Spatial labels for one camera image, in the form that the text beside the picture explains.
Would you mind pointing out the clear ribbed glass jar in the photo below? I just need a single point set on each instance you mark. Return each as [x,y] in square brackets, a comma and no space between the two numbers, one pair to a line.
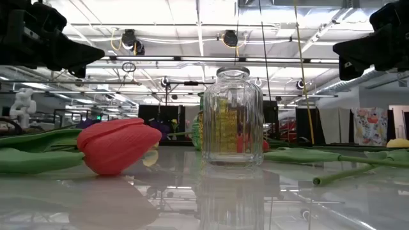
[233,96]

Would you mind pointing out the white hanging cloth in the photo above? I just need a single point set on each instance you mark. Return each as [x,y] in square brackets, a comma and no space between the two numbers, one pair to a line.
[334,124]

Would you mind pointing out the black curtain panel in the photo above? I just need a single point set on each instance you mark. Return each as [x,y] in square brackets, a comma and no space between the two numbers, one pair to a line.
[302,124]
[147,111]

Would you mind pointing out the green glass vase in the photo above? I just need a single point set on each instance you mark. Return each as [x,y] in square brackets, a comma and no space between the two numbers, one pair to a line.
[195,134]

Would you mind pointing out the silver air duct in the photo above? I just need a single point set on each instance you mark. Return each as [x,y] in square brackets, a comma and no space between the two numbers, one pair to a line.
[345,84]

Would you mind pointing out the red tulip green stem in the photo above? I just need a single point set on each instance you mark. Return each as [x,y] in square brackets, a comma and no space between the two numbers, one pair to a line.
[303,156]
[118,147]

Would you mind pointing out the grey horizontal pole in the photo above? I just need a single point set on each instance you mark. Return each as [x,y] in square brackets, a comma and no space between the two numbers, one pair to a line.
[64,82]

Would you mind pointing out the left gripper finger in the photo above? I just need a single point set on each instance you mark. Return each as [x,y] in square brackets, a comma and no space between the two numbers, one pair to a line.
[79,72]
[73,54]

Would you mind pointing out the red storage bin shelving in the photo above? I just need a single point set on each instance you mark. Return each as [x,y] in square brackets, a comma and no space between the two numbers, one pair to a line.
[287,127]

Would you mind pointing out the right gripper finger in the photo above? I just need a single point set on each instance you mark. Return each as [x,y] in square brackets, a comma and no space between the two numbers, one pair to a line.
[356,70]
[367,44]

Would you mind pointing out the small yellow background flower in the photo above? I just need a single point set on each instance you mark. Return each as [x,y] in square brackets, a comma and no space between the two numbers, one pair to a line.
[174,122]

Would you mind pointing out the floral patterned cloth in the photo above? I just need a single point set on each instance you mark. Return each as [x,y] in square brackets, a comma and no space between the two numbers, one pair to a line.
[370,126]

